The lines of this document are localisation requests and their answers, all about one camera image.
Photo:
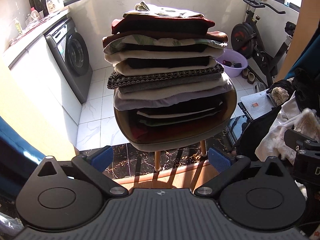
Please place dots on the black exercise bike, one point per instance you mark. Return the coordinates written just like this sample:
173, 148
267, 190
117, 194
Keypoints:
241, 33

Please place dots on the brown slipper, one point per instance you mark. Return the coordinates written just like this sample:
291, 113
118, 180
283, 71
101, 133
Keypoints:
245, 73
251, 78

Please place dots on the yellow soap dispenser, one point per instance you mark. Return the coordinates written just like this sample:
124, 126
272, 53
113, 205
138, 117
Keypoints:
17, 27

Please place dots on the beige textured garment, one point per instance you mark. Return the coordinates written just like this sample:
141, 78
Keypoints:
278, 95

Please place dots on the white laundry cabinet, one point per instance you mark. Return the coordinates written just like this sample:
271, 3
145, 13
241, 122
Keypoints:
37, 80

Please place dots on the black cloth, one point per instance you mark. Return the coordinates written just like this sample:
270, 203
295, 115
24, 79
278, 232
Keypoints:
260, 130

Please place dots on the dark small laundry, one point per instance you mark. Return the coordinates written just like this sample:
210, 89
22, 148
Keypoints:
231, 62

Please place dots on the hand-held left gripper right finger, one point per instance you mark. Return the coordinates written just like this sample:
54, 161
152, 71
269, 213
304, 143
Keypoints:
220, 159

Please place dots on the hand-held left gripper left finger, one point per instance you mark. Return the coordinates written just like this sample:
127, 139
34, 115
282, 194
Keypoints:
102, 158

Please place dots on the clear plastic containers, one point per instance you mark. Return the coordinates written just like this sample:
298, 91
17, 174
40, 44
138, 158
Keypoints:
33, 16

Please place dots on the stack of folded clothes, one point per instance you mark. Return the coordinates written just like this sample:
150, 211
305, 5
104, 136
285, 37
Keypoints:
162, 80

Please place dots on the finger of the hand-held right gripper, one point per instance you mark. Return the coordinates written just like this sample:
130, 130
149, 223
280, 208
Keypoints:
290, 137

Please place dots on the purple plastic basin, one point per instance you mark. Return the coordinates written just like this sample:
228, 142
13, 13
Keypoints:
232, 72

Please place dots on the beige chair with wooden legs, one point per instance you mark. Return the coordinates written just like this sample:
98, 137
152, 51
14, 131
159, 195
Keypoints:
175, 146

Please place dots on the grey washing machine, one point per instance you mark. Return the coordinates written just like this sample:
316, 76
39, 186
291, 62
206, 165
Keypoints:
75, 52

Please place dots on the white knit sweater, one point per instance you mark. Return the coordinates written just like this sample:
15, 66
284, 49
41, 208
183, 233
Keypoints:
275, 132

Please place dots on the black leather jacket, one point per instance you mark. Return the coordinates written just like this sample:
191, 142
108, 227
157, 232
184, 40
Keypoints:
302, 85

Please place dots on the white slipper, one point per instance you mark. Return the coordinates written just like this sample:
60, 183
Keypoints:
258, 87

